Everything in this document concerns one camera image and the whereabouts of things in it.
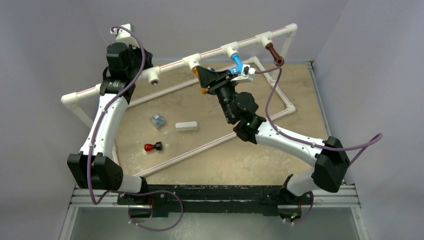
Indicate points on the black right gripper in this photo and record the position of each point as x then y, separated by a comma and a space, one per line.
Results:
207, 78

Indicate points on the orange water faucet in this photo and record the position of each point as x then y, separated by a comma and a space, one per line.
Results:
205, 77

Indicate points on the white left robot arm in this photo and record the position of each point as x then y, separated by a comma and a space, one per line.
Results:
93, 166

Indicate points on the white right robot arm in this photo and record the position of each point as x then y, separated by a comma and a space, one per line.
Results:
327, 158

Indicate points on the blue water faucet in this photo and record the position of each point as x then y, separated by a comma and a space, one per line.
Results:
236, 63

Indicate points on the brown water faucet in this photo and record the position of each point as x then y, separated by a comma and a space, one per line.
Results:
278, 60

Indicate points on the white plastic case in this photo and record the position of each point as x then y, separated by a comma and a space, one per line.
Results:
186, 126

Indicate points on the clear bag blue parts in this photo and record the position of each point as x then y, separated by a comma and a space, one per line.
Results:
158, 120

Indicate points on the red black faucet piece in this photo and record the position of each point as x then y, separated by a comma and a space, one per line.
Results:
158, 146

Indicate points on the white PVC pipe frame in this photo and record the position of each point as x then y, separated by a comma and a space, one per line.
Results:
176, 81

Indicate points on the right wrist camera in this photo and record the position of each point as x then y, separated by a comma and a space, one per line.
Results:
243, 74

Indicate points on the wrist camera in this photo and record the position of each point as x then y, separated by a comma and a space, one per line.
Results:
122, 36
243, 74

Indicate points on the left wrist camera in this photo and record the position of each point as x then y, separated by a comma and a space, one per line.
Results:
122, 36

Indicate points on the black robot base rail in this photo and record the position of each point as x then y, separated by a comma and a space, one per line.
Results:
267, 200

